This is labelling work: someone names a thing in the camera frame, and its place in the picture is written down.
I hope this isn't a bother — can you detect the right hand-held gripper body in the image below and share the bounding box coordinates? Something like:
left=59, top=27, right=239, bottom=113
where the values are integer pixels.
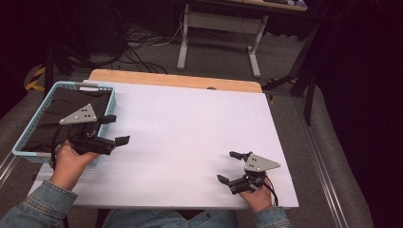
left=229, top=152, right=281, bottom=195

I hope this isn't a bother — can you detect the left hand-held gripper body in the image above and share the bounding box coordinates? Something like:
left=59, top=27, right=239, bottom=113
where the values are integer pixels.
left=59, top=103, right=117, bottom=156

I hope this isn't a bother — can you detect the dark green cloth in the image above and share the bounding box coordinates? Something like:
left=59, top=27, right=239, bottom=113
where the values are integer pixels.
left=22, top=86, right=112, bottom=154

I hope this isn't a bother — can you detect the light blue plastic basket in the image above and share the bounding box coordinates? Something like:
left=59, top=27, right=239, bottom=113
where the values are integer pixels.
left=11, top=81, right=117, bottom=165

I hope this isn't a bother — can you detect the person's right hand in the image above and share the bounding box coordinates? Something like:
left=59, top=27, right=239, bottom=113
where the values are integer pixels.
left=239, top=184, right=274, bottom=214

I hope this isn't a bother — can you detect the person's left hand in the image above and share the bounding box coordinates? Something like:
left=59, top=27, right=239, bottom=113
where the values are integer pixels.
left=49, top=141, right=101, bottom=192

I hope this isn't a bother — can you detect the white board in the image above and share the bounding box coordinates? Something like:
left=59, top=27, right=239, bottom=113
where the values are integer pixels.
left=28, top=79, right=299, bottom=210

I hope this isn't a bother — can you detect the black tripod stand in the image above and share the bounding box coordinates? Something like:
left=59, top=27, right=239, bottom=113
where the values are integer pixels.
left=44, top=44, right=84, bottom=96

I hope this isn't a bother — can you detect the person's denim jacket torso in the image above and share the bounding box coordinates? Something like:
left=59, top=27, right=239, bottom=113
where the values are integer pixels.
left=103, top=208, right=255, bottom=228

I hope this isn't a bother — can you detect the wooden table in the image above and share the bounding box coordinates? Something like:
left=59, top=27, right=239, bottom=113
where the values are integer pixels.
left=87, top=68, right=264, bottom=94

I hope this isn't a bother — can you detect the black metal stand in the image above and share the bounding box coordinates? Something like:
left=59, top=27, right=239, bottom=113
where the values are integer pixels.
left=260, top=18, right=321, bottom=127

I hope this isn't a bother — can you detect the white-legged wooden desk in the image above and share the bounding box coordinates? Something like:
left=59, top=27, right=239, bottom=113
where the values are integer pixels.
left=176, top=0, right=309, bottom=79

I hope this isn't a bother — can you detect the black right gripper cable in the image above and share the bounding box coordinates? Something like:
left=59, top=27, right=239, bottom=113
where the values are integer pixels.
left=264, top=175, right=279, bottom=207

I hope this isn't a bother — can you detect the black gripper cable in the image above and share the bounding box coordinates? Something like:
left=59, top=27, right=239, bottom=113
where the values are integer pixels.
left=50, top=123, right=75, bottom=170
left=264, top=175, right=279, bottom=207

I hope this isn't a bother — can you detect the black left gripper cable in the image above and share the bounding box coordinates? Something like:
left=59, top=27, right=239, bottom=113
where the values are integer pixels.
left=50, top=123, right=75, bottom=170

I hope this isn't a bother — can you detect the metal floor rail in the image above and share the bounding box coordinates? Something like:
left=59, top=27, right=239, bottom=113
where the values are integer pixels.
left=0, top=153, right=20, bottom=188
left=293, top=94, right=350, bottom=228

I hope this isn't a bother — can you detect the bundle of floor cables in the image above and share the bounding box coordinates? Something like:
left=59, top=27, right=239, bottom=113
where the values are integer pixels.
left=107, top=9, right=191, bottom=75

